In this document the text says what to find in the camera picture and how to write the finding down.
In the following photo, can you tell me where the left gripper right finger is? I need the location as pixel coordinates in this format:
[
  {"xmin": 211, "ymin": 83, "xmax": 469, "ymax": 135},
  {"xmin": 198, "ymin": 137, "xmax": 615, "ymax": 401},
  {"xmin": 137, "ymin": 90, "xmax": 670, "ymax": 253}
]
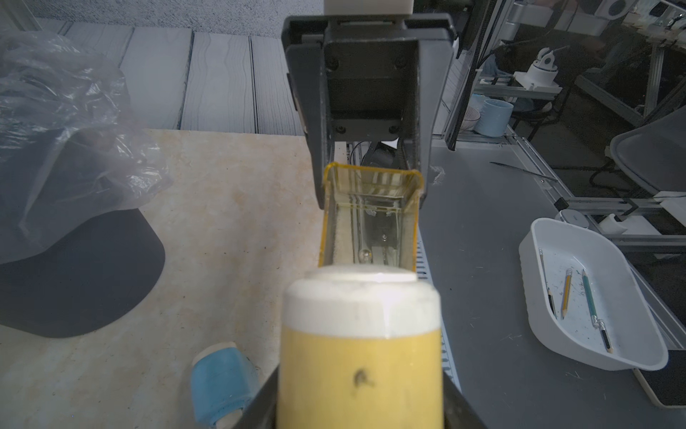
[{"xmin": 443, "ymin": 373, "xmax": 487, "ymax": 429}]

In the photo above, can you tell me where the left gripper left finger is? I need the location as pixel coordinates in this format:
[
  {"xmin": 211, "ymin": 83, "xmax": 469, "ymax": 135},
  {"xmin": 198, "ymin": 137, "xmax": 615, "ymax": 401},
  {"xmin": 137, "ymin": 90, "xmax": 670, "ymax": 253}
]
[{"xmin": 233, "ymin": 368, "xmax": 279, "ymax": 429}]

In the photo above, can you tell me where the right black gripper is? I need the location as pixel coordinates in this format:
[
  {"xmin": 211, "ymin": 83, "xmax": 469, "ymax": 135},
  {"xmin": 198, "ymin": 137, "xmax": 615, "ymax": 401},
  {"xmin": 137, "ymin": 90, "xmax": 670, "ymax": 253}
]
[{"xmin": 282, "ymin": 14, "xmax": 457, "ymax": 209}]

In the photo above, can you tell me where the blue pencil sharpener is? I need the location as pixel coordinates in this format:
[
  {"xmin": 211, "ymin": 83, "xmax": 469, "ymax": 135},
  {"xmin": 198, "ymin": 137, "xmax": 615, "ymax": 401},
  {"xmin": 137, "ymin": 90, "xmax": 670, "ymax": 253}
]
[{"xmin": 190, "ymin": 341, "xmax": 260, "ymax": 428}]

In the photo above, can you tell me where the yellow sharpener shavings tray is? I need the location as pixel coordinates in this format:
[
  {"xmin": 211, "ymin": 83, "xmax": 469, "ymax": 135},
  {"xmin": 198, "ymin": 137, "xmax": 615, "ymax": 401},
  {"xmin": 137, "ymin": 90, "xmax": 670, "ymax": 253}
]
[{"xmin": 319, "ymin": 163, "xmax": 424, "ymax": 271}]

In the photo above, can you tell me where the dark pencil in basin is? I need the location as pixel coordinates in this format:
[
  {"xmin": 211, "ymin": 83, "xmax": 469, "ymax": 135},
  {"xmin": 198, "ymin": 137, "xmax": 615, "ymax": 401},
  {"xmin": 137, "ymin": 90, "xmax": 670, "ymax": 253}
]
[{"xmin": 539, "ymin": 248, "xmax": 558, "ymax": 319}]

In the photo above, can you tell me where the green pencil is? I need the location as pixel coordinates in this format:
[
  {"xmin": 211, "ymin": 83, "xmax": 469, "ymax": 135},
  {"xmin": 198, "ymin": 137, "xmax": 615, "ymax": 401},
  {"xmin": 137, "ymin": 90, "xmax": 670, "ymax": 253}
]
[{"xmin": 582, "ymin": 271, "xmax": 614, "ymax": 354}]

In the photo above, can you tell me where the yellow pencil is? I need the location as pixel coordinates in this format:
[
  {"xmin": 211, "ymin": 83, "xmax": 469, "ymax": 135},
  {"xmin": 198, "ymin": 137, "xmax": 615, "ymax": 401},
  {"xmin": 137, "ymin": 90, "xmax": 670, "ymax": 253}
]
[{"xmin": 561, "ymin": 268, "xmax": 573, "ymax": 318}]

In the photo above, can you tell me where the light blue cup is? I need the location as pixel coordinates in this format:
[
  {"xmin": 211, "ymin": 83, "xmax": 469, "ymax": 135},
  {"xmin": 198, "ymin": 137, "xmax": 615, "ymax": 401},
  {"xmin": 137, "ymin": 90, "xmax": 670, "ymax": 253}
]
[{"xmin": 474, "ymin": 98, "xmax": 514, "ymax": 138}]

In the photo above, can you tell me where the white plastic basin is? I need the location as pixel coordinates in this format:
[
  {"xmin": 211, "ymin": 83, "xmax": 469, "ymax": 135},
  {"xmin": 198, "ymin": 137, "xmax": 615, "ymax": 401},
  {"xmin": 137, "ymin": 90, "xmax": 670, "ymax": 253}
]
[{"xmin": 519, "ymin": 218, "xmax": 668, "ymax": 371}]

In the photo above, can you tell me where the dark grey trash bin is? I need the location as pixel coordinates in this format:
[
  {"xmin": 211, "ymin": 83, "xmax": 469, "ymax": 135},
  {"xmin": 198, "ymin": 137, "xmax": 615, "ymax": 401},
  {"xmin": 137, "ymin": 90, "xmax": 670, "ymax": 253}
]
[{"xmin": 1, "ymin": 129, "xmax": 169, "ymax": 338}]

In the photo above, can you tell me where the clear plastic bin liner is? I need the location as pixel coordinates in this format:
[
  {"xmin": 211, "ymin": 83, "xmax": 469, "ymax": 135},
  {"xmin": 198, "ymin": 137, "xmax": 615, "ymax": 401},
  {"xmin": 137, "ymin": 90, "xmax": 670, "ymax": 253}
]
[{"xmin": 1, "ymin": 30, "xmax": 172, "ymax": 263}]

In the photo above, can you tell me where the right metal frame post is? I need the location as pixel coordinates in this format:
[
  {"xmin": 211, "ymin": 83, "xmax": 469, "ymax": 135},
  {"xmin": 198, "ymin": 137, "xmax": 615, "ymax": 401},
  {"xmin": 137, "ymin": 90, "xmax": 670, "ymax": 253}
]
[{"xmin": 444, "ymin": 1, "xmax": 505, "ymax": 151}]

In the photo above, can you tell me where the white slotted cable duct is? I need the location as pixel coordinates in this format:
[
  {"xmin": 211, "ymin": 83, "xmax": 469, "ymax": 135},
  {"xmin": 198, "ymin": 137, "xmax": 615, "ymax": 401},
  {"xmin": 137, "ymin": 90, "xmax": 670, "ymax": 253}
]
[{"xmin": 414, "ymin": 230, "xmax": 463, "ymax": 393}]

